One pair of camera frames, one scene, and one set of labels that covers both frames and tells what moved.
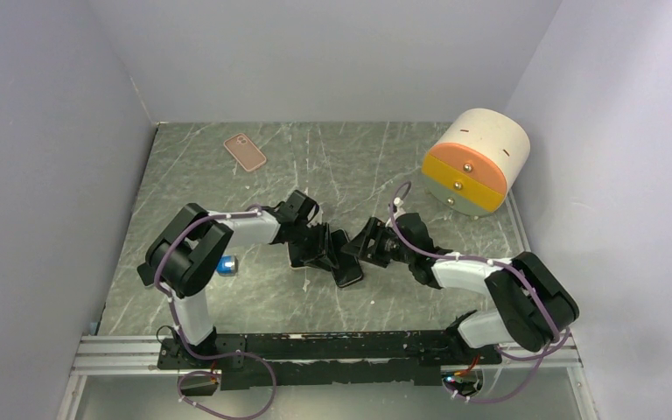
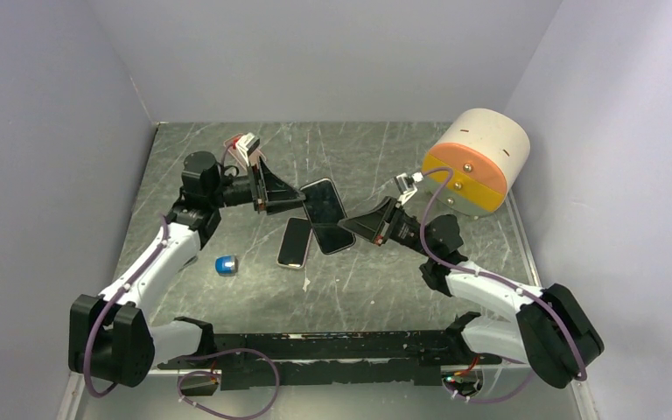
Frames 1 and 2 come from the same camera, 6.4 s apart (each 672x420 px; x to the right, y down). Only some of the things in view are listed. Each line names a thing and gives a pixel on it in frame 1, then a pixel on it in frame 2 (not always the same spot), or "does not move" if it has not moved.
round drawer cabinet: x=478 y=152 does not move
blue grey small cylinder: x=227 y=265 does not move
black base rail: x=388 y=358 does not move
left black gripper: x=322 y=252 to x=268 y=192
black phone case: x=349 y=269 to x=325 y=209
